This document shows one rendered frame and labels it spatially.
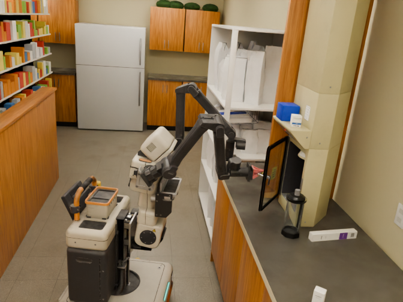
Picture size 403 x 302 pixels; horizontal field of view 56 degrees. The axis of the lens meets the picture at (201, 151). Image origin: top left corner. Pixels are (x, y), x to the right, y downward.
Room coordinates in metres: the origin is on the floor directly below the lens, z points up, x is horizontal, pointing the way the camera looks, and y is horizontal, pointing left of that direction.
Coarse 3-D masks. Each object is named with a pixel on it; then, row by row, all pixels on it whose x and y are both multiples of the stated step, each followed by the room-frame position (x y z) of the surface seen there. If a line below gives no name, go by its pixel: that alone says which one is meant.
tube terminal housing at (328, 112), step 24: (312, 96) 2.00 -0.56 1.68; (336, 96) 1.95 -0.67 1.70; (312, 120) 1.95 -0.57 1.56; (336, 120) 1.98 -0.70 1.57; (288, 144) 2.22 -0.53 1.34; (312, 144) 1.94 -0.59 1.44; (336, 144) 2.05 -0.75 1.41; (312, 168) 1.94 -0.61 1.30; (312, 192) 1.94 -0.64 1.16; (312, 216) 1.95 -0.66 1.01
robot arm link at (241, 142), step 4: (232, 132) 2.30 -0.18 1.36; (228, 136) 2.30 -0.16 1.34; (232, 136) 2.30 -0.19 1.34; (228, 140) 2.30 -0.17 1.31; (232, 140) 2.30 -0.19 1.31; (236, 140) 2.31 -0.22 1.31; (240, 140) 2.32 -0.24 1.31; (244, 140) 2.32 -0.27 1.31; (240, 144) 2.31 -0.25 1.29; (244, 144) 2.31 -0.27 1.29; (236, 148) 2.31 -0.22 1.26; (240, 148) 2.31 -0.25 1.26; (244, 148) 2.31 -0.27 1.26
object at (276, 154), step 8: (272, 144) 2.03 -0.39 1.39; (280, 144) 2.14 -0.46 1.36; (272, 152) 2.04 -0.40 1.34; (280, 152) 2.16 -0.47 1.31; (272, 160) 2.06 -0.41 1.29; (280, 160) 2.18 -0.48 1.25; (264, 168) 1.98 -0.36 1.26; (272, 168) 2.07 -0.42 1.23; (280, 168) 2.20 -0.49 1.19; (272, 176) 2.09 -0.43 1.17; (272, 184) 2.11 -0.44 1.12; (264, 192) 2.01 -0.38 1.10; (272, 192) 2.13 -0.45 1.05; (264, 200) 2.03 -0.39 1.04
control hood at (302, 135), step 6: (276, 120) 2.17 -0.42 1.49; (282, 126) 2.11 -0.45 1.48; (288, 126) 1.99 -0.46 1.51; (300, 126) 2.01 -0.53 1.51; (294, 132) 1.92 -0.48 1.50; (300, 132) 1.92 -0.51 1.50; (306, 132) 1.93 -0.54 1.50; (294, 138) 1.99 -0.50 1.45; (300, 138) 1.92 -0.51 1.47; (306, 138) 1.93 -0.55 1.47; (300, 144) 1.93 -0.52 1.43; (306, 144) 1.93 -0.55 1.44
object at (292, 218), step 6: (288, 198) 1.82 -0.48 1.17; (306, 198) 1.84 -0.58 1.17; (288, 204) 1.82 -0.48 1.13; (294, 204) 1.80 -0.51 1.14; (300, 204) 1.80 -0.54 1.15; (288, 210) 1.82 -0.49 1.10; (294, 210) 1.80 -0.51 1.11; (300, 210) 1.81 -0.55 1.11; (288, 216) 1.81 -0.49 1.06; (294, 216) 1.80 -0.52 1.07; (300, 216) 1.81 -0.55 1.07; (288, 222) 1.81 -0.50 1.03; (294, 222) 1.80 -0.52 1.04; (300, 222) 1.82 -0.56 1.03; (282, 228) 1.85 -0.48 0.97; (288, 228) 1.81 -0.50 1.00; (294, 228) 1.80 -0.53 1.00
